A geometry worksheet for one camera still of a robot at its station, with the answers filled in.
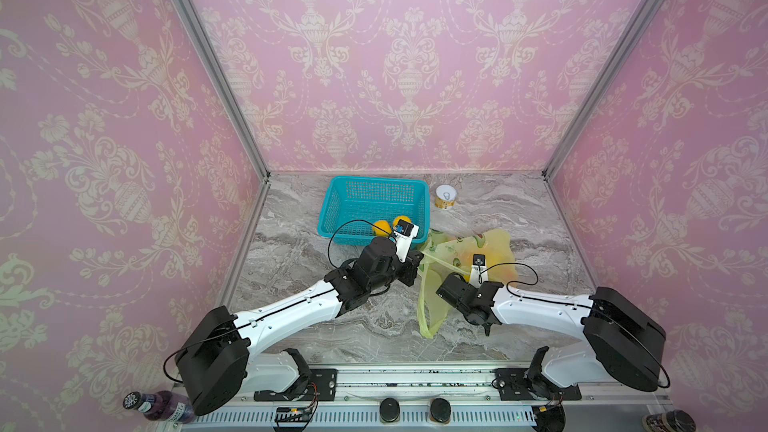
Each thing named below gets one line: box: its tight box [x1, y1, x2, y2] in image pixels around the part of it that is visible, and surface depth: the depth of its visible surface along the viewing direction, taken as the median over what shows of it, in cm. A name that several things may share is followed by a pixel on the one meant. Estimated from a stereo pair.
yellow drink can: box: [435, 184, 457, 209], surface depth 109 cm
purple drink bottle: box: [122, 390, 195, 424], surface depth 59 cm
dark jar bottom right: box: [642, 409, 697, 432], surface depth 64 cm
